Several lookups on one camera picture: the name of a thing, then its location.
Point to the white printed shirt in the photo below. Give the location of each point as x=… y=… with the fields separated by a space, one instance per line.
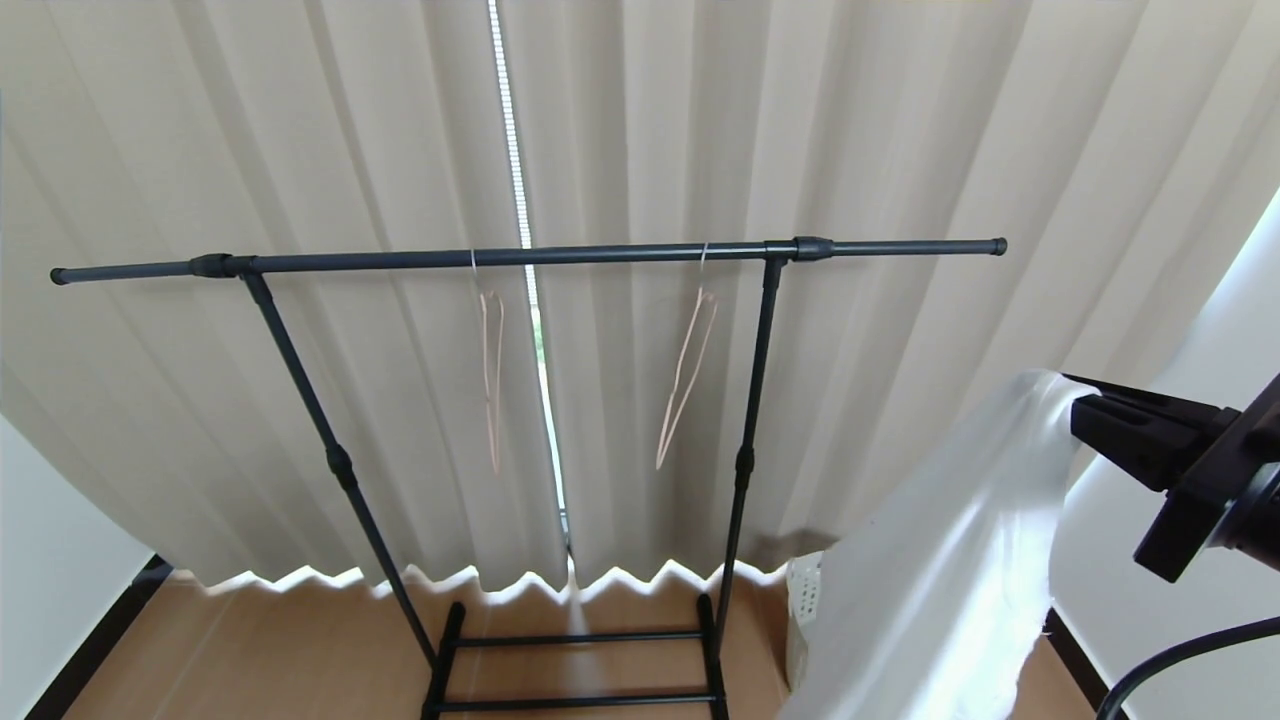
x=930 y=560

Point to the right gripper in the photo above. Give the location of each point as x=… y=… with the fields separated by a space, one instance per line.
x=1215 y=500

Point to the pink clothes hanger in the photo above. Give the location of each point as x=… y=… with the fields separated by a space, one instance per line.
x=494 y=455
x=663 y=450

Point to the white laundry basket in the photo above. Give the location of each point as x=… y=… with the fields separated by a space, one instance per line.
x=805 y=600

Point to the beige curtain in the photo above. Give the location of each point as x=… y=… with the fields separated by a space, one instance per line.
x=300 y=120

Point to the black clothes rack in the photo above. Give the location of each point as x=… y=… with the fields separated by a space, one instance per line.
x=400 y=261

